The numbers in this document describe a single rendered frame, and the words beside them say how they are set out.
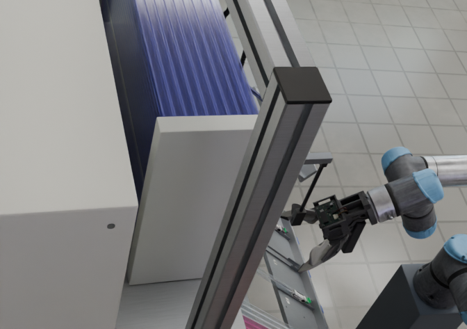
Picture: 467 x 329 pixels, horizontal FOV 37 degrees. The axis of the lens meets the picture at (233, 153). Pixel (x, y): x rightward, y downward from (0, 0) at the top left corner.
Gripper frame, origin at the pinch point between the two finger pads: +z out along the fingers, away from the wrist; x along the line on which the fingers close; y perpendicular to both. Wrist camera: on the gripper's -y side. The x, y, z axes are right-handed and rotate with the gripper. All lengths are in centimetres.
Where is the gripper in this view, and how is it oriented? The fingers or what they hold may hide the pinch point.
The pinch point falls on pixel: (288, 245)
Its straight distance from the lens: 158.4
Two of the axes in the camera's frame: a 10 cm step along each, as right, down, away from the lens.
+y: -3.0, -5.5, -7.8
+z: -9.2, 3.7, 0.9
